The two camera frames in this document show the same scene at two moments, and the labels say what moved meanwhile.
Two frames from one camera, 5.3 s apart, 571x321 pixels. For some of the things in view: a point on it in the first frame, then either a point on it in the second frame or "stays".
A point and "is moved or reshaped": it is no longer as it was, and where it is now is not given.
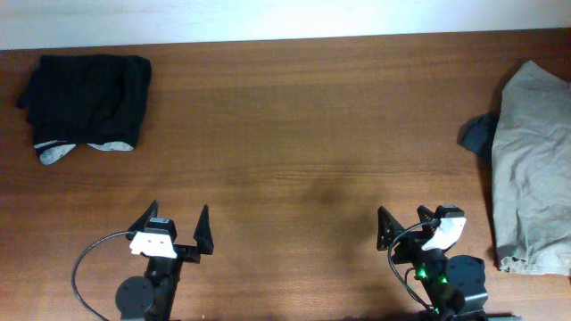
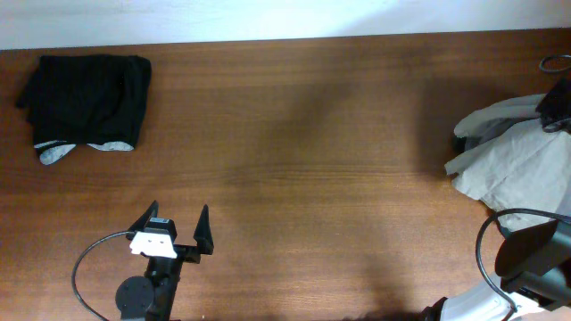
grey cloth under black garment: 55,152 stays
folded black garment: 80,99 stays
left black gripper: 186,251 stays
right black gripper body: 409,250 → 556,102
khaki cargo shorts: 532,171 is moved or reshaped
